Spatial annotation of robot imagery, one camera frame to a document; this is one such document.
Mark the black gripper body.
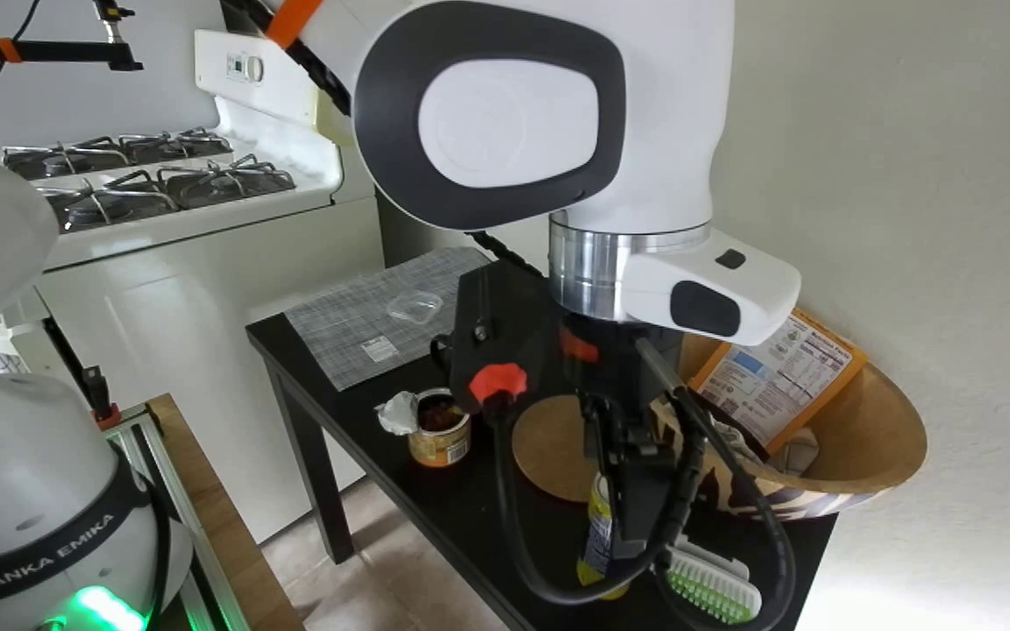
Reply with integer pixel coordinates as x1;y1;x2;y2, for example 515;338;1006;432
557;312;699;503

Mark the tall yellow blue can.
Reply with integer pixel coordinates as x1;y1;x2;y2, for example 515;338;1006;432
576;467;626;602

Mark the open short tin can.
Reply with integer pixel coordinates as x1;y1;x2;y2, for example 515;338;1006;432
408;387;475;474

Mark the white bent can lid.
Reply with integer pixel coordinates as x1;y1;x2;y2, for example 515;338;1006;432
371;388;422;443

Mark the round cork coaster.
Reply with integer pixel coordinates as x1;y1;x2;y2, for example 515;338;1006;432
509;394;602;509

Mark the green white scrub brush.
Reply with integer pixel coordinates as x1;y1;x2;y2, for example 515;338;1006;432
657;532;764;631

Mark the orange cardboard food box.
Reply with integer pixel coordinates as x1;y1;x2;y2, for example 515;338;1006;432
687;304;868;455

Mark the black side table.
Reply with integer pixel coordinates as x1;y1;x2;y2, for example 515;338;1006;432
240;241;843;631

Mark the grey wrapped packet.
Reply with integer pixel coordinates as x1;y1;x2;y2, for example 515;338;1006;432
748;422;825;477

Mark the wooden zebra pattern bowl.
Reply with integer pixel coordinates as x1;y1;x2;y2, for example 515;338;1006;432
630;304;929;525

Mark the clear plastic container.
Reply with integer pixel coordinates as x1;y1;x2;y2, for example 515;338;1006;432
381;287;450;329

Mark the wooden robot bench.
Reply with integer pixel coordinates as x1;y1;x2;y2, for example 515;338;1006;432
104;394;309;631

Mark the white gas stove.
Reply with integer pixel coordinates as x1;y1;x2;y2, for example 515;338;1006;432
0;28;390;548

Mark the black stove grate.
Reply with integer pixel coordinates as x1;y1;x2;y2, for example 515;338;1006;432
43;153;297;238
0;123;236;185

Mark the black red clamp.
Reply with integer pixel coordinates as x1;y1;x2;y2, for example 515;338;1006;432
38;312;127;432

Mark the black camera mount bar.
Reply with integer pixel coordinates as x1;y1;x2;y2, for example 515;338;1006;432
0;0;148;74

